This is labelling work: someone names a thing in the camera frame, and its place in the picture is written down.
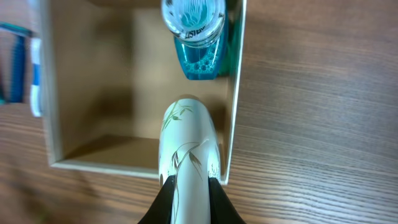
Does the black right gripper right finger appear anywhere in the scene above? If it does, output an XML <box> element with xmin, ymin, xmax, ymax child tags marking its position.
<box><xmin>208</xmin><ymin>177</ymin><xmax>246</xmax><ymax>224</ymax></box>

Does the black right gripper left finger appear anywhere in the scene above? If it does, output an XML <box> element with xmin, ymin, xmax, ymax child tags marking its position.
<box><xmin>138</xmin><ymin>175</ymin><xmax>175</xmax><ymax>224</ymax></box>

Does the white leaf-print lotion tube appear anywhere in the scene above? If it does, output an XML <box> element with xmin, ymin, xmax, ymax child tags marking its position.
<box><xmin>159</xmin><ymin>98</ymin><xmax>221</xmax><ymax>224</ymax></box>

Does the blue mouthwash bottle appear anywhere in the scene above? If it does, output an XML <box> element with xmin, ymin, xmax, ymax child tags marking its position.
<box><xmin>161</xmin><ymin>0</ymin><xmax>228</xmax><ymax>80</ymax></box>

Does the white open cardboard box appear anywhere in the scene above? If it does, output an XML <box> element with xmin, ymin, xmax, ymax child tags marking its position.
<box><xmin>38</xmin><ymin>0</ymin><xmax>247</xmax><ymax>184</ymax></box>

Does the blue white toothbrush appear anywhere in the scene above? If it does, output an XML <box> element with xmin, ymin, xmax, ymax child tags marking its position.
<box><xmin>27</xmin><ymin>0</ymin><xmax>43</xmax><ymax>118</ymax></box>

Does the blue disposable razor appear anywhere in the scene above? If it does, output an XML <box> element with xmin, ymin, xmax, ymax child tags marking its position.
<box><xmin>1</xmin><ymin>22</ymin><xmax>34</xmax><ymax>103</ymax></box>

